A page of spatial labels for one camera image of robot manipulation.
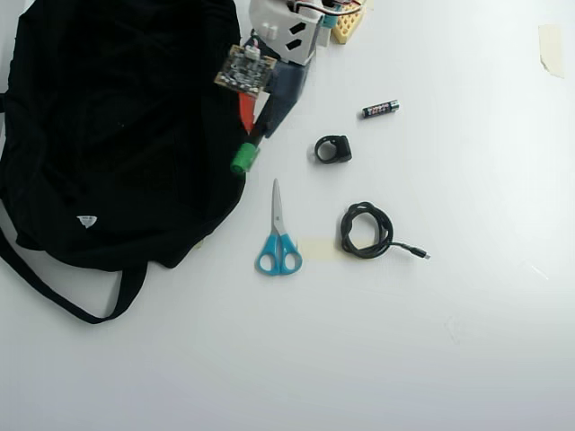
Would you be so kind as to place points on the white and navy gripper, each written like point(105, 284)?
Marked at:
point(284, 95)

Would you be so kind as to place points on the green and black marker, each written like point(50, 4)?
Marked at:
point(245, 159)

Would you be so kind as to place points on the grey and teal robot arm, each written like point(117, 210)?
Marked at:
point(328, 20)

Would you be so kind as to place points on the yellow perforated robot base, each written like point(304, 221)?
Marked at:
point(346, 29)

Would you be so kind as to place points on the black fabric bag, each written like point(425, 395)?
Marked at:
point(112, 134)

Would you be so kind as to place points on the black AAA battery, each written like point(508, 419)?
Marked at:
point(379, 110)

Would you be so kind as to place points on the beige masking tape piece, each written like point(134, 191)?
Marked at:
point(551, 49)
point(199, 244)
point(314, 248)

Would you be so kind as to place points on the bare camera circuit board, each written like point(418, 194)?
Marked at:
point(245, 69)

